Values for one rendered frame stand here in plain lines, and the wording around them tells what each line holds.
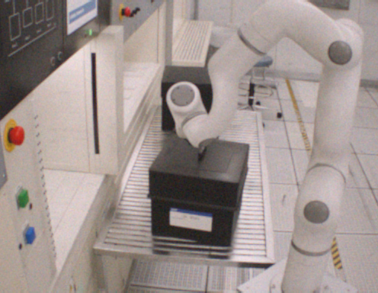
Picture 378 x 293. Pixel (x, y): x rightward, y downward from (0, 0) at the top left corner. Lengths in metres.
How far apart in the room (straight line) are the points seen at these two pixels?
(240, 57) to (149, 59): 2.00
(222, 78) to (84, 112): 0.67
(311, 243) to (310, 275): 0.12
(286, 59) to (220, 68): 4.70
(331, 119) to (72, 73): 0.91
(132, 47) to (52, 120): 1.45
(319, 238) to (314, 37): 0.53
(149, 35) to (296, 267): 2.07
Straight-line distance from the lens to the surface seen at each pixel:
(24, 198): 1.03
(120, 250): 1.57
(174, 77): 2.35
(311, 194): 1.14
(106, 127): 1.68
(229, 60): 1.13
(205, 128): 1.17
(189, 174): 1.48
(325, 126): 1.13
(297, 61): 5.85
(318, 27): 1.03
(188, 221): 1.56
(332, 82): 1.13
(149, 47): 3.07
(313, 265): 1.33
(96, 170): 1.77
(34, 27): 1.04
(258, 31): 1.10
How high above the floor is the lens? 1.74
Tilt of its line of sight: 26 degrees down
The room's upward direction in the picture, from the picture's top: 2 degrees clockwise
